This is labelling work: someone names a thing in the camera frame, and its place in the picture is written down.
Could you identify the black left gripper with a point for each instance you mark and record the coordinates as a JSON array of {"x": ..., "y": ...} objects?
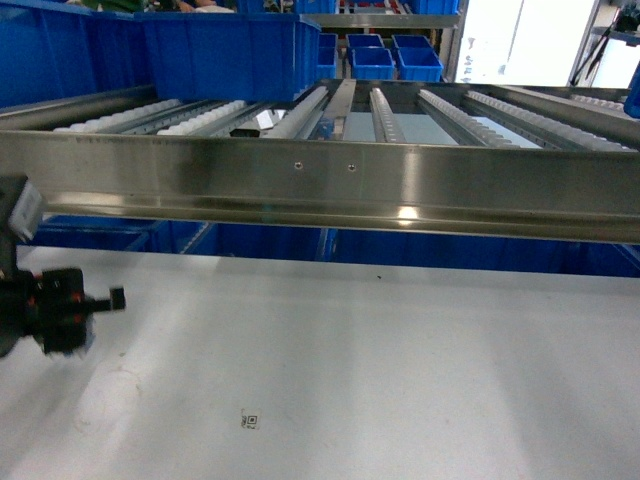
[{"x": 51, "y": 307}]

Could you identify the large blue bin on shelf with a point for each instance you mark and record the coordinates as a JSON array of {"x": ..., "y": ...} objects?
[{"x": 52, "y": 50}]

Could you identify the blue bin centre on shelf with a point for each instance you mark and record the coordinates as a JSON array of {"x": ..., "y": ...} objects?
[{"x": 230, "y": 56}]

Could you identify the stainless steel roller shelf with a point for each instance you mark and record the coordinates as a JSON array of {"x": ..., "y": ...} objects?
[{"x": 550, "y": 163}]

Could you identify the QR code sticker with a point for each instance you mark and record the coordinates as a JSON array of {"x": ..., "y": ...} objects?
[{"x": 250, "y": 420}]

